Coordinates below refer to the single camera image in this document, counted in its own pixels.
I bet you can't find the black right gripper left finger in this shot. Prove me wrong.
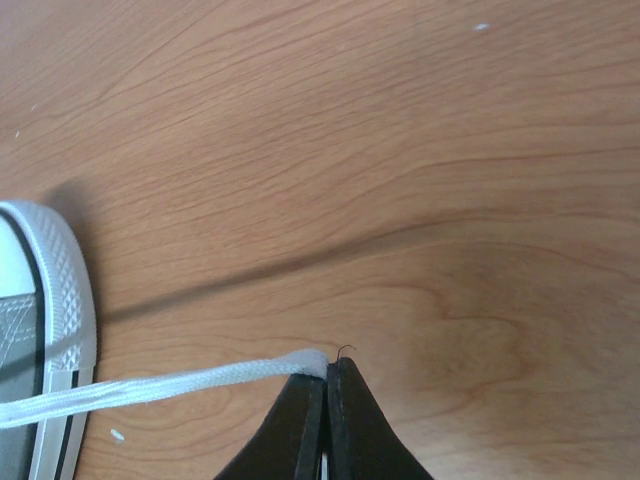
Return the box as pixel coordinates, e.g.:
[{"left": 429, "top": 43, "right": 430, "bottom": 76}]
[{"left": 217, "top": 374, "right": 325, "bottom": 480}]

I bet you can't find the white shoelace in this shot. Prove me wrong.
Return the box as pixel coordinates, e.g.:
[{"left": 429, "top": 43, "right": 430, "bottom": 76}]
[{"left": 1, "top": 349, "right": 329, "bottom": 429}]

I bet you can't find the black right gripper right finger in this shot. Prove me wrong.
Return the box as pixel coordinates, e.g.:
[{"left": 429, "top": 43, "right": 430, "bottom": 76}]
[{"left": 327, "top": 357, "right": 433, "bottom": 480}]

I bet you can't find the grey canvas sneaker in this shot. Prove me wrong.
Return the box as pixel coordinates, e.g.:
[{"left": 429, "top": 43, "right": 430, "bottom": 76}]
[{"left": 1, "top": 200, "right": 97, "bottom": 479}]

